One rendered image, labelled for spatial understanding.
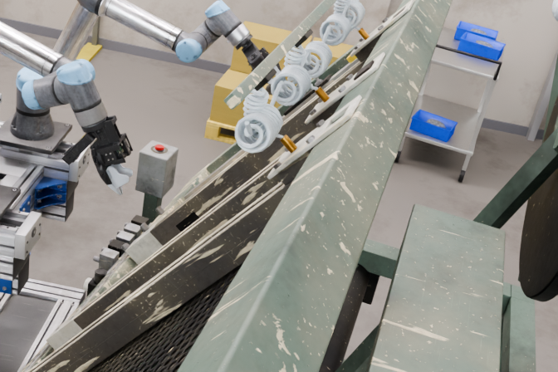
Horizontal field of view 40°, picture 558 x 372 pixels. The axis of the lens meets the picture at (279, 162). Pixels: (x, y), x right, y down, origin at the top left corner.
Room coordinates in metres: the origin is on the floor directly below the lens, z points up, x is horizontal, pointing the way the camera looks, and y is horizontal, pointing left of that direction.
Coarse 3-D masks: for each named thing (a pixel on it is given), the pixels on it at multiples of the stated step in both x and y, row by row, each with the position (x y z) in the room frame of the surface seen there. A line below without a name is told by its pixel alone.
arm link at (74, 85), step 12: (60, 72) 1.70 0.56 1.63; (72, 72) 1.69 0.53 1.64; (84, 72) 1.71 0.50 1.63; (60, 84) 1.70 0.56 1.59; (72, 84) 1.69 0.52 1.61; (84, 84) 1.70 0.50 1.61; (60, 96) 1.70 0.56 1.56; (72, 96) 1.69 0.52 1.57; (84, 96) 1.69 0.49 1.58; (96, 96) 1.72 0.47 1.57; (72, 108) 1.70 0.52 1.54; (84, 108) 1.69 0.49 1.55
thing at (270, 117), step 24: (312, 24) 1.51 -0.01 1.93; (336, 24) 1.82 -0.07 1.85; (288, 48) 1.34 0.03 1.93; (312, 48) 1.55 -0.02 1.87; (264, 72) 1.19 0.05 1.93; (288, 72) 1.36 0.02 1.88; (312, 72) 1.52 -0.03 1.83; (240, 96) 1.07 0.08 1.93; (288, 96) 1.39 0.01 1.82; (240, 120) 1.16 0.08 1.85; (264, 120) 1.16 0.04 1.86; (240, 144) 1.14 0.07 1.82; (264, 144) 1.14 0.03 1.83
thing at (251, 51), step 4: (248, 44) 2.46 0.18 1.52; (252, 44) 2.45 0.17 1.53; (244, 48) 2.45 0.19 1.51; (248, 48) 2.44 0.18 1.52; (252, 48) 2.43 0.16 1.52; (256, 48) 2.42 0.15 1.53; (244, 52) 2.43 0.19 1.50; (248, 52) 2.42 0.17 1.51; (252, 52) 2.41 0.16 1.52; (256, 52) 2.39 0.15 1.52; (260, 52) 2.42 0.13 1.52; (248, 56) 2.40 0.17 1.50; (252, 56) 2.38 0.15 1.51; (256, 56) 2.37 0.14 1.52; (260, 56) 2.37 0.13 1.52; (248, 60) 2.38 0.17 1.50; (252, 60) 2.37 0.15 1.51; (256, 60) 2.36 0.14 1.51; (260, 60) 2.37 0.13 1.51; (252, 64) 2.36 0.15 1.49; (256, 64) 2.37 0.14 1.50
